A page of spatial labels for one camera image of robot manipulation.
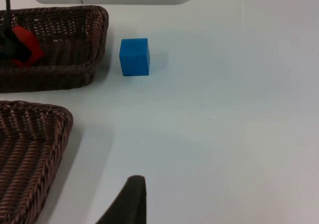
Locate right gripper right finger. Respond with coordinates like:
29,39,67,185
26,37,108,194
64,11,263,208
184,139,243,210
95,175,148,224

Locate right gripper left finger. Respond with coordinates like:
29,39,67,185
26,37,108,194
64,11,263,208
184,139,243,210
0,31,32,62

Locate dark brown wicker basket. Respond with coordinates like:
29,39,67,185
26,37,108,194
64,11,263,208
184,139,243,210
0,100,74,224
0,5,110,94

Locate red cube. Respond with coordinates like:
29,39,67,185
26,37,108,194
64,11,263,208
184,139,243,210
11,26,46,68

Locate thick black cable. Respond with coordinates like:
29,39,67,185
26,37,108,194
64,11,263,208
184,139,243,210
3,0,12,35

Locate blue cube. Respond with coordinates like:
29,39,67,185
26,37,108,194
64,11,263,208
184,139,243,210
119,37,152,77

